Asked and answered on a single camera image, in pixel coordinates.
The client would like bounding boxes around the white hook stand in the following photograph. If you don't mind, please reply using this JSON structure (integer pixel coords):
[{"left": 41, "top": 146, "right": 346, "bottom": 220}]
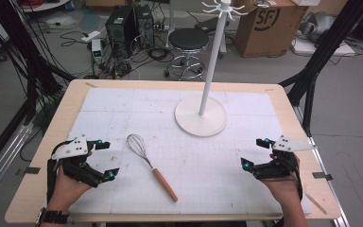
[{"left": 174, "top": 0, "right": 251, "bottom": 138}]

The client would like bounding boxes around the black tape strip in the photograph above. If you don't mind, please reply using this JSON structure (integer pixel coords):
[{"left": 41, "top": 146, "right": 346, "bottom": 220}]
[
  {"left": 311, "top": 171, "right": 334, "bottom": 182},
  {"left": 15, "top": 166, "right": 42, "bottom": 177}
]

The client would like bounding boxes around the person's right hand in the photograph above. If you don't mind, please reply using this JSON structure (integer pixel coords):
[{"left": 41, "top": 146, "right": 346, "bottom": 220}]
[{"left": 260, "top": 152, "right": 303, "bottom": 203}]

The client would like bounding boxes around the black round stool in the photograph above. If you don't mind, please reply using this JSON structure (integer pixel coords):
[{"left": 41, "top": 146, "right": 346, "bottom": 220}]
[{"left": 164, "top": 27, "right": 210, "bottom": 81}]

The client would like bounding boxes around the white flat board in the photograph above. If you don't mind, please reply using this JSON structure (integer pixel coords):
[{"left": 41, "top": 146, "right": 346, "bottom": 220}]
[{"left": 290, "top": 37, "right": 357, "bottom": 58}]

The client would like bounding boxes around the white power strip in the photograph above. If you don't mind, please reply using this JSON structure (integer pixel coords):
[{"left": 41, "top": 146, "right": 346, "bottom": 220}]
[{"left": 80, "top": 29, "right": 102, "bottom": 44}]

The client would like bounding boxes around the slim black computer tower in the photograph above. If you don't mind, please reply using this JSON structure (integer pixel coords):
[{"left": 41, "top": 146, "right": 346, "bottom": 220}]
[{"left": 133, "top": 4, "right": 156, "bottom": 50}]

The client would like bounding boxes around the white round table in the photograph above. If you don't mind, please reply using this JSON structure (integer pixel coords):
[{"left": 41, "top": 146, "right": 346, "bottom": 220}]
[{"left": 21, "top": 0, "right": 72, "bottom": 13}]

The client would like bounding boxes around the person's left hand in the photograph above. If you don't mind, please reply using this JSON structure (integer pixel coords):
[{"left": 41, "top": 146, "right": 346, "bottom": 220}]
[{"left": 47, "top": 150, "right": 94, "bottom": 212}]

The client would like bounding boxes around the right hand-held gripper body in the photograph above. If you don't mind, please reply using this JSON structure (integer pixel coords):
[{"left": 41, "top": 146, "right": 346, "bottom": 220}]
[{"left": 251, "top": 135, "right": 318, "bottom": 182}]

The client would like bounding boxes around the black metal frame stand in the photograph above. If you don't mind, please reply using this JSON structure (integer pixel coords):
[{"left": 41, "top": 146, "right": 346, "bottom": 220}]
[
  {"left": 278, "top": 0, "right": 363, "bottom": 138},
  {"left": 0, "top": 0, "right": 78, "bottom": 178}
]

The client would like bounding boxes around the grey bag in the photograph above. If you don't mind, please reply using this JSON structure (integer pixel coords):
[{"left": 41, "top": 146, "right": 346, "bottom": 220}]
[{"left": 298, "top": 11, "right": 337, "bottom": 44}]

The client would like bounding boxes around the large black computer tower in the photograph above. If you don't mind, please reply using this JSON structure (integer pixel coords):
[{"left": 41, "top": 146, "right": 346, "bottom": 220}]
[{"left": 105, "top": 5, "right": 139, "bottom": 59}]

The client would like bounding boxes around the white grid mat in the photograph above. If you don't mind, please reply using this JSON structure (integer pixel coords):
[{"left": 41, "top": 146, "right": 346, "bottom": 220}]
[{"left": 68, "top": 86, "right": 314, "bottom": 216}]

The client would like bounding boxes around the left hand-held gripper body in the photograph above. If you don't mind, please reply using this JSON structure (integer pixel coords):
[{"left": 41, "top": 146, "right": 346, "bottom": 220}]
[{"left": 46, "top": 134, "right": 107, "bottom": 189}]

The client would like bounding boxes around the brown cardboard box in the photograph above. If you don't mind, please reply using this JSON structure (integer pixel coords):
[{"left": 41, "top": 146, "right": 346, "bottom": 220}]
[{"left": 233, "top": 0, "right": 310, "bottom": 59}]

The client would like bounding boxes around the thin wooden stick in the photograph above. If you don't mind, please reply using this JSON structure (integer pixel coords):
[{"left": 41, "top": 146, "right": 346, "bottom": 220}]
[{"left": 304, "top": 192, "right": 328, "bottom": 216}]

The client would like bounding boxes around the aluminium rail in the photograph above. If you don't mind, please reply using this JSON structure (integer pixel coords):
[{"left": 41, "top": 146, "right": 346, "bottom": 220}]
[
  {"left": 0, "top": 122, "right": 35, "bottom": 207},
  {"left": 292, "top": 105, "right": 352, "bottom": 227}
]

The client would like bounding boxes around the small white device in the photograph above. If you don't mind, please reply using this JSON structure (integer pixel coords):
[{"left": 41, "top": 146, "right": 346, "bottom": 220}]
[{"left": 91, "top": 38, "right": 104, "bottom": 65}]

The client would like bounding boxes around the wire whisk with wooden handle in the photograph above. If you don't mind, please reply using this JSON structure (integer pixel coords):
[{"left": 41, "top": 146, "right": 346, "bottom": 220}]
[{"left": 125, "top": 133, "right": 180, "bottom": 203}]

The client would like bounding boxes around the coiled black cable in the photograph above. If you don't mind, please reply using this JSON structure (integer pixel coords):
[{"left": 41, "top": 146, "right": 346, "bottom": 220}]
[{"left": 147, "top": 46, "right": 170, "bottom": 63}]

